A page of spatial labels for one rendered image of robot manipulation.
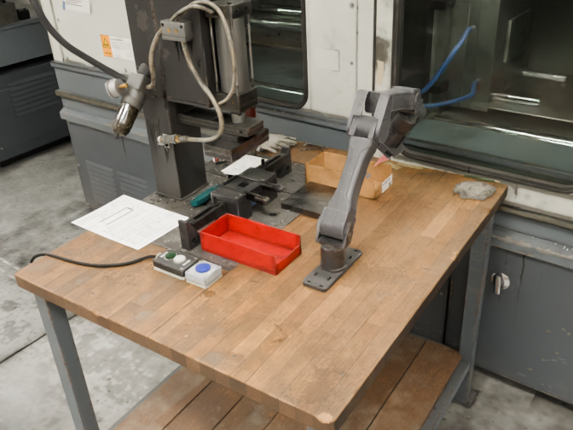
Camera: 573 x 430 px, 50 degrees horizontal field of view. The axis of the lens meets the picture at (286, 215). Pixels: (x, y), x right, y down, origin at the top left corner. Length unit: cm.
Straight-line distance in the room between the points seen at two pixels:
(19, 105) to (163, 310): 349
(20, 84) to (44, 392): 266
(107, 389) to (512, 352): 159
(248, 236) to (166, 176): 39
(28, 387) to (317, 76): 172
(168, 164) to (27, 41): 302
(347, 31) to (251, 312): 115
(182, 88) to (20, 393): 154
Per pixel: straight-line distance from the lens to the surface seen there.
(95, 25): 324
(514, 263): 223
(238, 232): 175
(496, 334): 243
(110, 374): 275
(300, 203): 186
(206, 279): 154
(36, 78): 489
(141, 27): 184
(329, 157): 207
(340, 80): 230
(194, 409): 221
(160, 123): 191
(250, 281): 156
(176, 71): 179
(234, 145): 172
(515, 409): 255
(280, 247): 167
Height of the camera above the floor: 180
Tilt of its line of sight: 29 degrees down
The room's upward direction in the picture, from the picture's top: 3 degrees counter-clockwise
